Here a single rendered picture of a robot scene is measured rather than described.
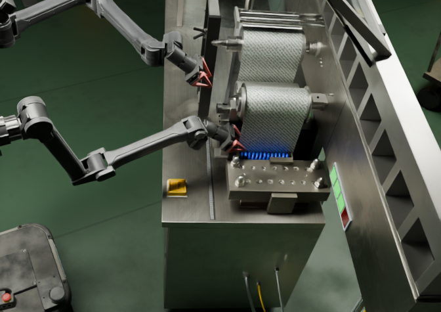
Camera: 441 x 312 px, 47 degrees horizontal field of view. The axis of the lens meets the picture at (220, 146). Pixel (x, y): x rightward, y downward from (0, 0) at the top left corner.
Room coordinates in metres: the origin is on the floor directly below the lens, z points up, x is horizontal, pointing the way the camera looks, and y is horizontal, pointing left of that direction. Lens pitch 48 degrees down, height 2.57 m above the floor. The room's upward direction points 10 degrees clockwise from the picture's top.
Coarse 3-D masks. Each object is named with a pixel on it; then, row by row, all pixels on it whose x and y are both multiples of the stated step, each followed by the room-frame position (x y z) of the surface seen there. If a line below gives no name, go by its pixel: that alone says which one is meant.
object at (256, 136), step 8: (248, 128) 1.38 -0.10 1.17; (256, 128) 1.39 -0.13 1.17; (264, 128) 1.39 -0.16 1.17; (272, 128) 1.40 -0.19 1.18; (280, 128) 1.41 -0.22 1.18; (288, 128) 1.41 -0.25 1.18; (296, 128) 1.42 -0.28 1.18; (240, 136) 1.38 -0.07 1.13; (248, 136) 1.38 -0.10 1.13; (256, 136) 1.39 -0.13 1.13; (264, 136) 1.40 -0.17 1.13; (272, 136) 1.40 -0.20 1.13; (280, 136) 1.41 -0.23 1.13; (288, 136) 1.41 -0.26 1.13; (296, 136) 1.42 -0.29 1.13; (248, 144) 1.38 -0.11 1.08; (256, 144) 1.39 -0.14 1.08; (264, 144) 1.40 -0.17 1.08; (272, 144) 1.40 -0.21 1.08; (280, 144) 1.41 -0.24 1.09; (288, 144) 1.42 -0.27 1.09; (240, 152) 1.38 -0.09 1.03; (248, 152) 1.39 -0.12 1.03; (256, 152) 1.39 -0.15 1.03; (272, 152) 1.41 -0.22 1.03; (280, 152) 1.41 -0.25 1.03; (288, 152) 1.42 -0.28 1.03
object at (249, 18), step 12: (240, 12) 1.74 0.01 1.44; (252, 12) 1.75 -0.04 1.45; (264, 12) 1.76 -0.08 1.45; (276, 12) 1.77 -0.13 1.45; (288, 12) 1.78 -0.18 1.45; (300, 12) 1.79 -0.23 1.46; (252, 24) 1.68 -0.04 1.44; (264, 24) 1.70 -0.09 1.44; (276, 24) 1.70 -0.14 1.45; (288, 24) 1.70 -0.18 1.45; (300, 24) 1.71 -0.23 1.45; (312, 24) 1.73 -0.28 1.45; (324, 24) 1.74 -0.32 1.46
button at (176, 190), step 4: (172, 180) 1.26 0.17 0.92; (176, 180) 1.26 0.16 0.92; (180, 180) 1.27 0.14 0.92; (184, 180) 1.27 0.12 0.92; (172, 184) 1.24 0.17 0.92; (176, 184) 1.24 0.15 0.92; (180, 184) 1.25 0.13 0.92; (184, 184) 1.25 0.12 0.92; (172, 188) 1.22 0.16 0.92; (176, 188) 1.22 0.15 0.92; (180, 188) 1.23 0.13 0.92; (184, 188) 1.23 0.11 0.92; (172, 192) 1.20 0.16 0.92; (176, 192) 1.20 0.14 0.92; (180, 192) 1.21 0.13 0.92; (184, 192) 1.21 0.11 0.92
